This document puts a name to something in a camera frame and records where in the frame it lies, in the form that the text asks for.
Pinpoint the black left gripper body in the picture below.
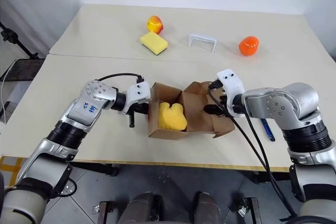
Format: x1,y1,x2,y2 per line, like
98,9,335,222
128,103,140,127

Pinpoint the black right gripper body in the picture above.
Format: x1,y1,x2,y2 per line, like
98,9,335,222
219,89,229,108

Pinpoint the brown cardboard box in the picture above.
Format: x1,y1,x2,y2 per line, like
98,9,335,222
148,81,236,141

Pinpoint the blue pen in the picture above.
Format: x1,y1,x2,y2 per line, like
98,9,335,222
261,118,276,142

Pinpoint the yellow soft item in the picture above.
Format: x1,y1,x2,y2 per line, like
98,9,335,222
158,101,188,132

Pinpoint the orange fruit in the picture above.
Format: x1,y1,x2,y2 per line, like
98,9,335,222
238,36,259,57

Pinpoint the yellow sponge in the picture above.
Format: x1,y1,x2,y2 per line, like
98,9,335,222
140,31,169,56

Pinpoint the black table leg with caster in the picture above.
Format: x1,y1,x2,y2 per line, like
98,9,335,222
251,170,268,184

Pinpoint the red yellow apple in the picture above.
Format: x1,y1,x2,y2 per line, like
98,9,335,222
146,15,164,35

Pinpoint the dark rounded shape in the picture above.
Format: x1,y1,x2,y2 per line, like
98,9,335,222
194,191,229,224
125,192,162,224

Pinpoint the black floor mat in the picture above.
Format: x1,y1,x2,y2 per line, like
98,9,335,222
0,58,46,82

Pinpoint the black tripod stand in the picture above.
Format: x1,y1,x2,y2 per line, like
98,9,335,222
0,22,40,59

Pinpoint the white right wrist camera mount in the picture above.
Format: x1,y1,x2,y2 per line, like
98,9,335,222
215,69,246,119

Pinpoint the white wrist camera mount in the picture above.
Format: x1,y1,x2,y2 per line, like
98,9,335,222
123,81,152,114
215,69,246,119

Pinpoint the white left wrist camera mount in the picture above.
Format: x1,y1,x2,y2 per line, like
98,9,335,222
123,81,152,114

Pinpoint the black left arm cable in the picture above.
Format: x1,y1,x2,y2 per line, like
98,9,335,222
98,73,145,83

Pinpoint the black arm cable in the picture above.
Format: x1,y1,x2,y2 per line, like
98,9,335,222
207,81,299,218
98,73,145,83

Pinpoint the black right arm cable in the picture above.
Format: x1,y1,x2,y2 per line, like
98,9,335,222
207,81,299,218

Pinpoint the white plastic frame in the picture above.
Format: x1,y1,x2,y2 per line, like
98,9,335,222
188,33,218,53

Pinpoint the metal floor bracket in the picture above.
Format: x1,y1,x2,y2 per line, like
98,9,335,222
237,197,260,218
93,200,115,222

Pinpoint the white cable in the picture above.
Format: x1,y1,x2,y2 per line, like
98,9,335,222
0,58,19,125

